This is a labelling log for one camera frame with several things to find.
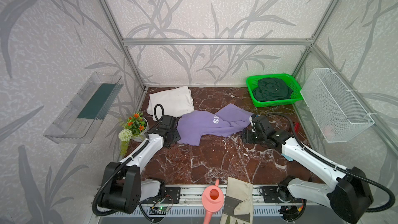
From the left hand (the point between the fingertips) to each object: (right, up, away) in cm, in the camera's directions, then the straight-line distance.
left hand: (176, 132), depth 89 cm
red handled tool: (+74, +2, +6) cm, 74 cm away
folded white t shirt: (-5, +17, +20) cm, 27 cm away
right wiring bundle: (+57, -32, -19) cm, 68 cm away
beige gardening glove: (+32, -30, -18) cm, 48 cm away
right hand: (+39, +2, -4) cm, 39 cm away
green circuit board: (-5, -33, -17) cm, 38 cm away
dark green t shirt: (+63, +27, +23) cm, 72 cm away
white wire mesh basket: (+72, +13, -26) cm, 78 cm away
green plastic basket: (+51, +32, +28) cm, 67 cm away
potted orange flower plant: (-21, +3, -6) cm, 22 cm away
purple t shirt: (+28, +5, +8) cm, 30 cm away
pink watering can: (+20, -22, -26) cm, 40 cm away
